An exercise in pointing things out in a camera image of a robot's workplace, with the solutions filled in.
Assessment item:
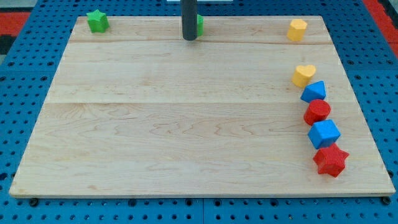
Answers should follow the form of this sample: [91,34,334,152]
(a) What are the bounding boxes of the yellow hexagon block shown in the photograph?
[287,19,308,41]

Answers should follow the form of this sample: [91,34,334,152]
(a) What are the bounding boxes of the light wooden board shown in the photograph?
[9,16,396,198]

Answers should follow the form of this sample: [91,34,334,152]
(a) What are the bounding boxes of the green round block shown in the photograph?
[197,14,204,37]

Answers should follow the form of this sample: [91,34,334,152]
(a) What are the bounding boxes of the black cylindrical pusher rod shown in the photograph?
[180,0,197,41]

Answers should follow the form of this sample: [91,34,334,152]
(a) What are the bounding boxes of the yellow heart block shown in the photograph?
[291,65,317,88]

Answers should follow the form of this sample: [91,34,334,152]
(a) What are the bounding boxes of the blue triangle block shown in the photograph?
[300,80,326,103]

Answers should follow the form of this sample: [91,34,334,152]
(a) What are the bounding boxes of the red cylinder block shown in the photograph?
[303,99,331,126]

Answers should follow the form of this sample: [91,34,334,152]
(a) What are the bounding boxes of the blue cube block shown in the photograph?
[308,119,341,149]

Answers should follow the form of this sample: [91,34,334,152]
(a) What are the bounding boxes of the green star block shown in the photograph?
[86,9,109,33]

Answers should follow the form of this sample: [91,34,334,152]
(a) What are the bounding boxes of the red star block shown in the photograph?
[313,143,349,177]

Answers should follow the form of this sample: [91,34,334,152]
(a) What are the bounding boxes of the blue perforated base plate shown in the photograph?
[1,0,397,223]

